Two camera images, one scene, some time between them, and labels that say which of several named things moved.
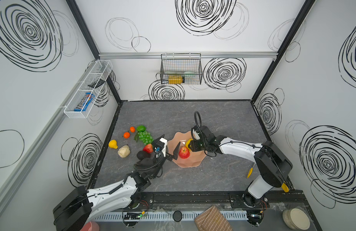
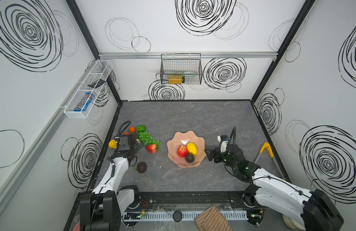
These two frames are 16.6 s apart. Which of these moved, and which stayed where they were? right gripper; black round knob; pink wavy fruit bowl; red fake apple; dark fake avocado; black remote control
Moved: dark fake avocado; right gripper
Stayed: black round knob; black remote control; pink wavy fruit bowl; red fake apple
